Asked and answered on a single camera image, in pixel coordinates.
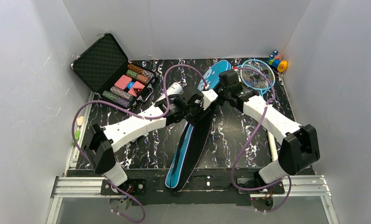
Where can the pink card box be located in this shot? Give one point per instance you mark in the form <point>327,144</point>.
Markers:
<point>122,82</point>

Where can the black base beam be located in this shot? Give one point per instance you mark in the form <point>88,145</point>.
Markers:
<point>205,186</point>

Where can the blue badminton racket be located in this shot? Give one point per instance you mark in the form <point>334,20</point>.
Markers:
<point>265,70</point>
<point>250,76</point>

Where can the white shuttlecock tube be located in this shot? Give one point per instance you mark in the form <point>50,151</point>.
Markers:
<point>173,90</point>

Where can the wooden block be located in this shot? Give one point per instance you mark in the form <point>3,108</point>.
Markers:
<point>79,120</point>

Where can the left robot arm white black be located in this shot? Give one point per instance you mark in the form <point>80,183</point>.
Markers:
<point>100,146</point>

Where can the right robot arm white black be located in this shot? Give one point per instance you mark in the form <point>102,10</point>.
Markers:
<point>299,144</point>

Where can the red card box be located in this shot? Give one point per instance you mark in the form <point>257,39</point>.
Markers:
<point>134,88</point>

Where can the blue racket bag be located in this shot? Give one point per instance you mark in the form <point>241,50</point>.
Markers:
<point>190,148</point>

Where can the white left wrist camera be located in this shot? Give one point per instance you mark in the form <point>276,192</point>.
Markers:
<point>209,97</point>

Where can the green clip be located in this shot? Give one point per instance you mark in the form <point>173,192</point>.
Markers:
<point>76,135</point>

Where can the poker chip roll purple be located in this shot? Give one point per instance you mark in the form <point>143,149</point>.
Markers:
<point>121,93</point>

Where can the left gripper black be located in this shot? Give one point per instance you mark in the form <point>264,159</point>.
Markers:
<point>195,114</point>

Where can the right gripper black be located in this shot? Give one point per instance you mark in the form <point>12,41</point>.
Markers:
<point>224,91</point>

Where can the poker chip roll brown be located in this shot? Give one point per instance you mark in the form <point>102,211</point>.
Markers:
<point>140,71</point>

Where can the black aluminium case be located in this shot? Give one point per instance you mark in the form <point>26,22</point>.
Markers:
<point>102,64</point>

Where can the poker chip roll green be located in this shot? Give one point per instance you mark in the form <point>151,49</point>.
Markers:
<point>140,78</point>

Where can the poker chip roll front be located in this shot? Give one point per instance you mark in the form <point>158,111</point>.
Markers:
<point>120,101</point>

